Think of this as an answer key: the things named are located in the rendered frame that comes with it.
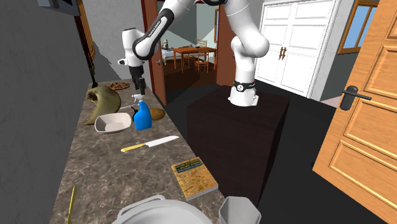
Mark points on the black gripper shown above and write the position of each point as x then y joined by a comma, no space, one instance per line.
136,73

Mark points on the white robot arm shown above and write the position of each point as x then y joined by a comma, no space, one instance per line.
245,46

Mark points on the reddish-brown open door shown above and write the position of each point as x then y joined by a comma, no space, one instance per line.
155,71

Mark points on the brown pizza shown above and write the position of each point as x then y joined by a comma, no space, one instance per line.
119,85

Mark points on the blue spray bottle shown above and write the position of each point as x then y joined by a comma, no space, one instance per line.
142,116

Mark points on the brown potato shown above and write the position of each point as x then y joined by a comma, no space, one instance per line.
157,114

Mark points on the olive curved horn-shaped figure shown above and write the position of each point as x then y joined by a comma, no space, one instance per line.
104,102

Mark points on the white oval bowl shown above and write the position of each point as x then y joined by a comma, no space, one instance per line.
112,123

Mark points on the orange wooden table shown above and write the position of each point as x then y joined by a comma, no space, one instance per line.
192,51

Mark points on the orange wooden chair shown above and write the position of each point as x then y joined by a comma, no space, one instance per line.
202,62

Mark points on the yellow and green book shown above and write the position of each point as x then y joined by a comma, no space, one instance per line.
193,177

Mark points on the dark robot stand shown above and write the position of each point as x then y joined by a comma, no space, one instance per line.
235,136

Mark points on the large grey pot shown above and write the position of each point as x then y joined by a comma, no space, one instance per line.
161,214

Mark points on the yellow thin stick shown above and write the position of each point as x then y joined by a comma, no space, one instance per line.
71,206

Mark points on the white double door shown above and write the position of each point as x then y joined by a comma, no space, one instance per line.
291,43

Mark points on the grey angular cup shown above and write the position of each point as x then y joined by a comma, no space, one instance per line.
238,212

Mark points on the light wooden door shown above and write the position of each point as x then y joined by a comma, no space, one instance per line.
363,118

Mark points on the wooden-framed window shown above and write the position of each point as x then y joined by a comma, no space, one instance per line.
359,26

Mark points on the wooden wall frame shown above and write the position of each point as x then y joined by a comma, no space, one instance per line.
86,31

